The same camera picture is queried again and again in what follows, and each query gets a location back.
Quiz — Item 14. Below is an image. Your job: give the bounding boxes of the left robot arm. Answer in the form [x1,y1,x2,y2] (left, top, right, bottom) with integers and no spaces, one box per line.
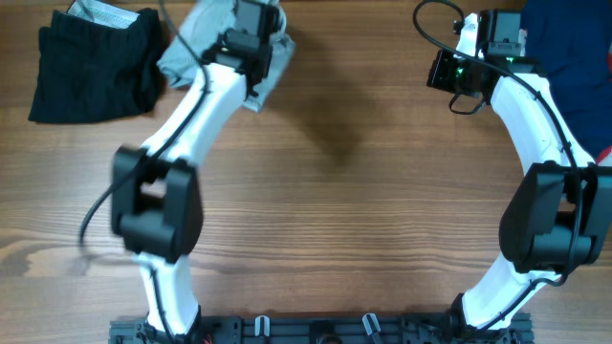
[109,1,295,343]

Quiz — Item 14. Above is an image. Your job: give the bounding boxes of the right black cable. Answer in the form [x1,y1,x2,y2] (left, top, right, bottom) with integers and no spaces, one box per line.
[412,0,587,331]

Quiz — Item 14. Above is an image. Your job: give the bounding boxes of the black cable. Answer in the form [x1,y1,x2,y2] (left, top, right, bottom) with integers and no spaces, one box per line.
[78,0,211,344]
[412,0,587,331]

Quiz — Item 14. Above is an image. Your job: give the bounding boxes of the navy blue red garment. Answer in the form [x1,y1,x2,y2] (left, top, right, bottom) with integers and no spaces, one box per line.
[521,0,611,166]

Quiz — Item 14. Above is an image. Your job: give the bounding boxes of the light blue denim shorts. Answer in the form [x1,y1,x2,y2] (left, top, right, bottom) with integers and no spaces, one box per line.
[157,0,295,112]

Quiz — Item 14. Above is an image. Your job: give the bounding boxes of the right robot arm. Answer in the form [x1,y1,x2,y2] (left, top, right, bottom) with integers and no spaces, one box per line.
[427,9,611,342]

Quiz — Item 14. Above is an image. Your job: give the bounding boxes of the left black cable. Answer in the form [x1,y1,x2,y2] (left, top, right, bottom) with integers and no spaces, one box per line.
[78,0,211,344]

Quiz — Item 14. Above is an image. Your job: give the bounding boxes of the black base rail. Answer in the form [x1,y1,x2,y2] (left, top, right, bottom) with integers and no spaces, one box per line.
[108,313,535,344]

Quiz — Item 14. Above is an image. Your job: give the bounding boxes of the folded black shorts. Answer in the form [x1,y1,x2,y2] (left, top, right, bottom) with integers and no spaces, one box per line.
[29,8,164,124]

